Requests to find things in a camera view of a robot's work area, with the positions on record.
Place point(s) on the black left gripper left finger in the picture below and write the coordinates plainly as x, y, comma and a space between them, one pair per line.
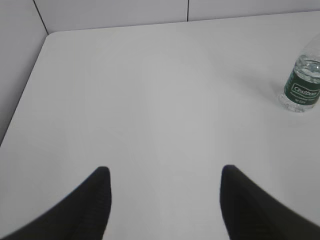
81, 215

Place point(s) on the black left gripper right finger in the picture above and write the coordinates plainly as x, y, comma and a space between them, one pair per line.
250, 213

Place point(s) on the clear Cestbon water bottle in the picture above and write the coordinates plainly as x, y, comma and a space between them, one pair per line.
301, 91

